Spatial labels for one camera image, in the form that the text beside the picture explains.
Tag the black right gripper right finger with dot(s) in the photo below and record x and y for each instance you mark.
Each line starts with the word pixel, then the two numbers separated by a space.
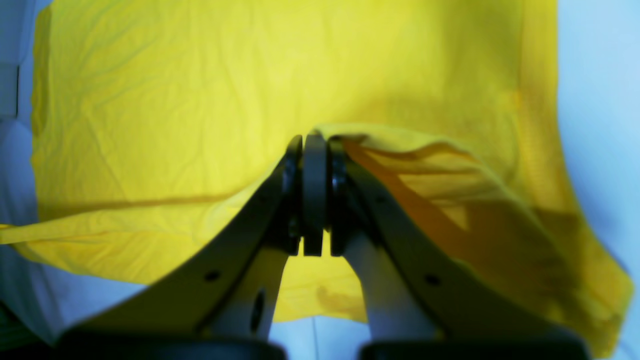
pixel 420 304

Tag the yellow orange T-shirt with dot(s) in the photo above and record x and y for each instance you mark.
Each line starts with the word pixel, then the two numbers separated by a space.
pixel 154 121

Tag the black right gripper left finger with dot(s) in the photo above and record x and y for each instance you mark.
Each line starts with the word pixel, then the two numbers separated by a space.
pixel 219 304

